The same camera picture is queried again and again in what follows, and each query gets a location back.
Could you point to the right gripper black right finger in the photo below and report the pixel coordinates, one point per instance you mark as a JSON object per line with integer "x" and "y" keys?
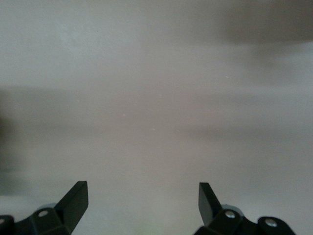
{"x": 207, "y": 203}

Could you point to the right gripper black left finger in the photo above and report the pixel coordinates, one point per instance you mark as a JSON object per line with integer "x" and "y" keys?
{"x": 73, "y": 203}

